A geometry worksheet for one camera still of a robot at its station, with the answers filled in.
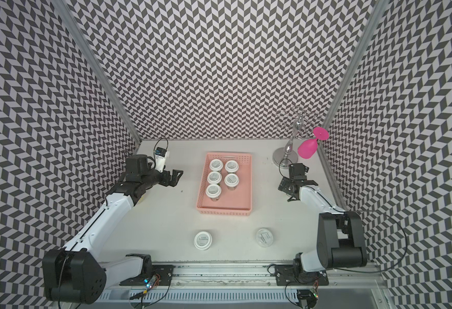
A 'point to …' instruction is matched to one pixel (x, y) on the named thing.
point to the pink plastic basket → (237, 202)
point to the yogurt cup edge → (213, 191)
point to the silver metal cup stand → (283, 156)
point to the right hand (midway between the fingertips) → (292, 191)
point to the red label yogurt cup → (231, 166)
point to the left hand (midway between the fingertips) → (172, 170)
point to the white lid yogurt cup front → (203, 240)
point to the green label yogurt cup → (214, 177)
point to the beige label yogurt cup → (216, 165)
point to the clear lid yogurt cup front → (264, 237)
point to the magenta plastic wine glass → (308, 147)
